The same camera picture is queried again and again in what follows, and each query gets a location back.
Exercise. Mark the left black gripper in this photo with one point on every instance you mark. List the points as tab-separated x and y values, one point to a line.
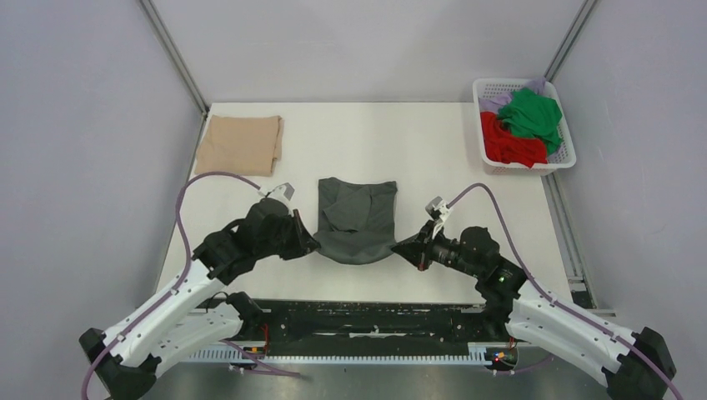
306	242

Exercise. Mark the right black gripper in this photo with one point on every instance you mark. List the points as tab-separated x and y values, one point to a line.
413	249

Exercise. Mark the dark grey t shirt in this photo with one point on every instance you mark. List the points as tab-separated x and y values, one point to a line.
356	223

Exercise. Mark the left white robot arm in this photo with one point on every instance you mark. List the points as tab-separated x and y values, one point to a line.
131	355

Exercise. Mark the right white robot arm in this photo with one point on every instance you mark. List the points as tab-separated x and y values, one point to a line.
629	364

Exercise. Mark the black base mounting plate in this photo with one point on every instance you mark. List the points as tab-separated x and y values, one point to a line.
369	329

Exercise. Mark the folded beige t shirt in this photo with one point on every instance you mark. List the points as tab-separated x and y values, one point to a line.
249	146

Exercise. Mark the red t shirt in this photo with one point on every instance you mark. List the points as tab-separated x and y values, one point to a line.
502	146

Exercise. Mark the green t shirt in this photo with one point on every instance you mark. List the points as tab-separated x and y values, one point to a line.
533	116

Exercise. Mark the white plastic laundry basket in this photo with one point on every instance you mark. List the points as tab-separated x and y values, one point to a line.
563	158

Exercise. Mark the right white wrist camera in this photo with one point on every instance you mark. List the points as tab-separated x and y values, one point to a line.
439	212

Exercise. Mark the white slotted cable duct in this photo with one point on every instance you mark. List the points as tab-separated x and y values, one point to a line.
221	353

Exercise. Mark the left aluminium corner post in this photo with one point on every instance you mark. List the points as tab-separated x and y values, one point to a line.
174	55

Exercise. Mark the aluminium corner post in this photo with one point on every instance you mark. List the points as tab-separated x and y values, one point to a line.
174	55
572	35

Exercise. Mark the right aluminium corner post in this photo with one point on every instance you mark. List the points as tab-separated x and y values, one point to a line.
572	35

